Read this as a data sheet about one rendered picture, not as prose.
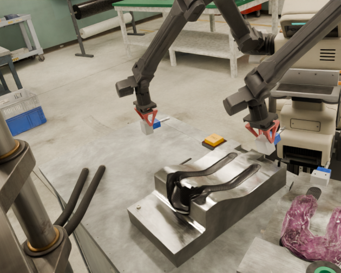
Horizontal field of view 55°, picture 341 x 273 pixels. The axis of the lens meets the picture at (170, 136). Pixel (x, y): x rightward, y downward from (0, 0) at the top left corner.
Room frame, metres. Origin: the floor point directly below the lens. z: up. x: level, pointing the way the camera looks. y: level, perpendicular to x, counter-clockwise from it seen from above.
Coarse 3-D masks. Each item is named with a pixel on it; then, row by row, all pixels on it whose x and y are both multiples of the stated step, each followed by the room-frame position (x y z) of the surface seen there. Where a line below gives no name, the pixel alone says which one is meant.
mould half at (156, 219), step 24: (240, 144) 1.06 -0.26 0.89; (168, 168) 0.92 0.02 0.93; (192, 168) 0.94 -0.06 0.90; (240, 168) 0.91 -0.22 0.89; (264, 168) 0.88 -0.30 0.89; (216, 192) 0.77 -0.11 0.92; (240, 192) 0.79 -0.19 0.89; (264, 192) 0.82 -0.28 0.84; (144, 216) 0.79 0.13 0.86; (168, 216) 0.77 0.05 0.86; (192, 216) 0.73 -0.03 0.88; (216, 216) 0.71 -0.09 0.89; (240, 216) 0.76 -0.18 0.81; (168, 240) 0.67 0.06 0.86; (192, 240) 0.65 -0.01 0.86
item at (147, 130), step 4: (140, 120) 1.26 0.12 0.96; (144, 120) 1.26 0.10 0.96; (156, 120) 1.26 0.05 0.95; (160, 120) 1.28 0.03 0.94; (164, 120) 1.28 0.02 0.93; (140, 124) 1.26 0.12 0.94; (144, 124) 1.22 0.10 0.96; (156, 124) 1.25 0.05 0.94; (160, 124) 1.25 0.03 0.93; (144, 128) 1.23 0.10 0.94; (148, 128) 1.22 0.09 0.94; (152, 128) 1.23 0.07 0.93; (144, 132) 1.24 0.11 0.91; (148, 132) 1.22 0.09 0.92; (152, 132) 1.23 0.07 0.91
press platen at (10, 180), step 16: (16, 144) 0.58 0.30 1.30; (0, 160) 0.53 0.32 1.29; (16, 160) 0.53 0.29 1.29; (32, 160) 0.57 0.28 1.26; (0, 176) 0.49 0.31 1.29; (16, 176) 0.50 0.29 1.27; (0, 192) 0.44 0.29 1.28; (16, 192) 0.48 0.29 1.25; (0, 208) 0.39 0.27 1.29; (0, 224) 0.36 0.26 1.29; (0, 240) 0.32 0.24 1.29; (16, 240) 0.32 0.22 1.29; (0, 256) 0.30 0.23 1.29; (16, 256) 0.29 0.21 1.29; (0, 272) 0.27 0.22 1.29; (16, 272) 0.27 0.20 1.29; (32, 272) 0.28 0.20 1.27
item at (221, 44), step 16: (128, 0) 5.78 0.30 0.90; (144, 0) 5.46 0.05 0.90; (160, 0) 5.17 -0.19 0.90; (240, 0) 4.07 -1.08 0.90; (256, 0) 4.19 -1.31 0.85; (272, 0) 4.57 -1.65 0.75; (272, 16) 4.57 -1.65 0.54; (192, 32) 5.59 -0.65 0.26; (208, 32) 5.40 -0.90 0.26; (224, 32) 5.24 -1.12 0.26; (272, 32) 4.57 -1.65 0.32; (128, 48) 5.68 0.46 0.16; (176, 48) 4.80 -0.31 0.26; (192, 48) 4.67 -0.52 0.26; (208, 48) 4.53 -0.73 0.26; (224, 48) 4.41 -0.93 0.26
